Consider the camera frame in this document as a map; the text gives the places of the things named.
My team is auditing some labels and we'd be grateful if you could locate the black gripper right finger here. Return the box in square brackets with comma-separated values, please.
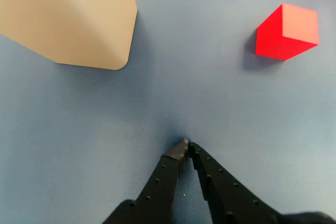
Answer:
[188, 142, 336, 224]

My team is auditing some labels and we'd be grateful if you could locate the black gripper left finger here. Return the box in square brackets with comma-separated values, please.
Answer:
[102, 138, 190, 224]

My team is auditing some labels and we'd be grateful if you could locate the red cube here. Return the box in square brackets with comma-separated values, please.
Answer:
[255, 3, 320, 61]

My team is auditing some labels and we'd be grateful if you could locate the beige metal square box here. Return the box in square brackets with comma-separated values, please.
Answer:
[0, 0, 138, 71]

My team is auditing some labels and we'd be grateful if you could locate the blue table mat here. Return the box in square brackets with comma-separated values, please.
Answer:
[0, 0, 336, 224]

